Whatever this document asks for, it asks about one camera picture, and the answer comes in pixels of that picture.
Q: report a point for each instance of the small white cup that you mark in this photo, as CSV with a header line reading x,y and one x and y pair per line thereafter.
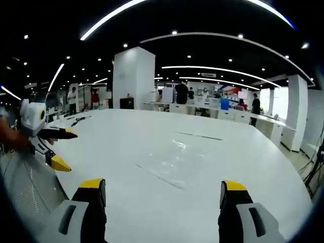
x,y
61,118

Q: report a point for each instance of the long white counter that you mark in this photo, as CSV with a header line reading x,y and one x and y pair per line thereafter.
x,y
227,115

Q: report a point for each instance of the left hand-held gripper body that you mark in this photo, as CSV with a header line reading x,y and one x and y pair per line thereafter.
x,y
31,117

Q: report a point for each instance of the white square pillar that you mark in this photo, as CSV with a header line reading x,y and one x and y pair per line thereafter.
x,y
132,78
296,111

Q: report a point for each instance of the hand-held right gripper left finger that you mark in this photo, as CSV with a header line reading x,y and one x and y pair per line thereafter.
x,y
92,210

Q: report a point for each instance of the blue box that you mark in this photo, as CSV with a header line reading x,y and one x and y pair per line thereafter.
x,y
224,104

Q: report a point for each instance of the curved ceiling light strip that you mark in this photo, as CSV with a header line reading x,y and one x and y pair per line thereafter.
x,y
108,19

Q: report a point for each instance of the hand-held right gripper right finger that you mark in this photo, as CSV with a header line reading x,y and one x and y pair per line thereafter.
x,y
234,210

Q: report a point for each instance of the black cabinet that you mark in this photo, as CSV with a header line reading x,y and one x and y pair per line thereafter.
x,y
126,103

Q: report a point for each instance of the white appliance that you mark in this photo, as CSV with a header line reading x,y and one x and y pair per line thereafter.
x,y
168,95

